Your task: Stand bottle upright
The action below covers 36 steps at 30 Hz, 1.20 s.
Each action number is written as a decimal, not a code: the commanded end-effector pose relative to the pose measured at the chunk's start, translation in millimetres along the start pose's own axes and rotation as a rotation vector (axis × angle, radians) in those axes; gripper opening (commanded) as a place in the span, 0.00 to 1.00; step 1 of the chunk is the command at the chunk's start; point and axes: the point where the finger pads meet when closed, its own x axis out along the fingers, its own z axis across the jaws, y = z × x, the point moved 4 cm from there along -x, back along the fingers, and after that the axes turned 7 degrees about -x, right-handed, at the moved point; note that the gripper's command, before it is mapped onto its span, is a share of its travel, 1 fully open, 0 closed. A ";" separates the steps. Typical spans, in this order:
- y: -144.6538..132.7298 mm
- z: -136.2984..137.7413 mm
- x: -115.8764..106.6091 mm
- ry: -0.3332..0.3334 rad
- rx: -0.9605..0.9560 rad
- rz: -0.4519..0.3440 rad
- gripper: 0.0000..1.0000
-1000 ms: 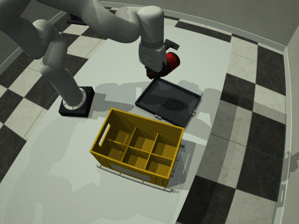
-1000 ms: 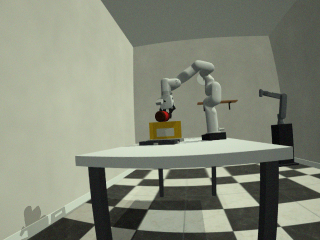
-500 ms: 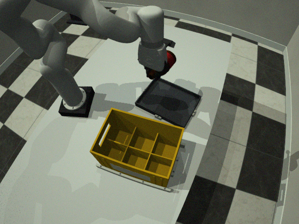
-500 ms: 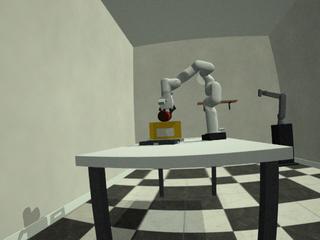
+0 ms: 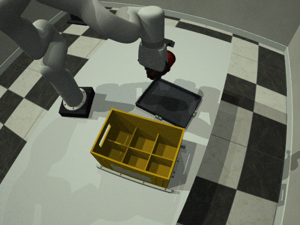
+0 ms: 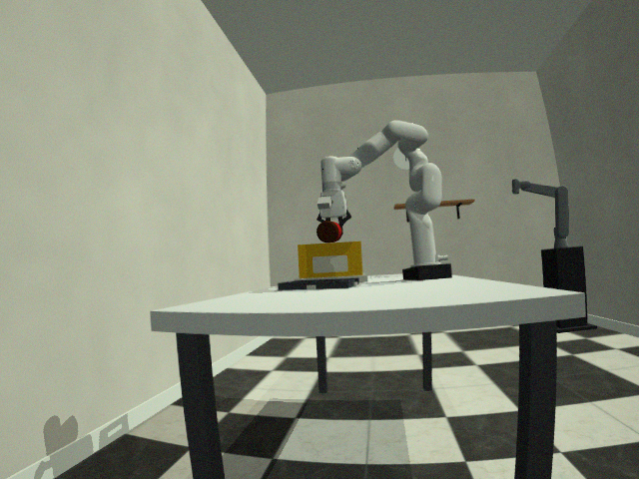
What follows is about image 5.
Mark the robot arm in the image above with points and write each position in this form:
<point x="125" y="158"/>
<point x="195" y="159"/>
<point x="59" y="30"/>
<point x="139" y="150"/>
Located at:
<point x="42" y="40"/>

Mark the yellow divided crate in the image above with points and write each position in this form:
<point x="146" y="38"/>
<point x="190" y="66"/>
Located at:
<point x="138" y="147"/>

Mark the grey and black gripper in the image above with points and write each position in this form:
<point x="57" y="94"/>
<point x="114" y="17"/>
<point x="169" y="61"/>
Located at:
<point x="154" y="59"/>

